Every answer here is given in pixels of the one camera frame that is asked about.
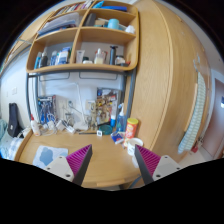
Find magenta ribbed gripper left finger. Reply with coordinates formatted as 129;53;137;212
66;145;92;186

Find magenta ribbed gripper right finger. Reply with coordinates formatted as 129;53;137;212
135;145;161;184

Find white mug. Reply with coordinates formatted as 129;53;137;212
127;138;143;156

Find small white cube clock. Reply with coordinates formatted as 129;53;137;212
97;130;102;136

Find white desk lamp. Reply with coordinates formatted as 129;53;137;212
68;82;88;131

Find blue snack packet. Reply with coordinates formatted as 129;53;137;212
111;132;124;144

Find orange chip can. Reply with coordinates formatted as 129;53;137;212
124;118;138;145

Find white hanging towel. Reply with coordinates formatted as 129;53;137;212
178;73;206;154

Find blue spray bottle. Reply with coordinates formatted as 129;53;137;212
116;103;126;132

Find white bottle red cap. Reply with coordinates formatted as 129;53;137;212
31;114;41;136

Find colourful poster board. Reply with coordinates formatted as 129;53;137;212
96;88;120;124

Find black bag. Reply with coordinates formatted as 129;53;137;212
7;103;22;137

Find white pump bottle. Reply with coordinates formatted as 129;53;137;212
94;49;105;64

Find wooden wardrobe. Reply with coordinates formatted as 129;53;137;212
131;0;211;162

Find white tube on shelf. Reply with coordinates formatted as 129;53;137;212
76;50;85;64

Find black tall bottle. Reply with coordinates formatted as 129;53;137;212
109;46;118;65

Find teal cylindrical container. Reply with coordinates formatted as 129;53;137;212
108;19;119;29

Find wooden wall shelf unit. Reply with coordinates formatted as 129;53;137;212
26;0;139;73

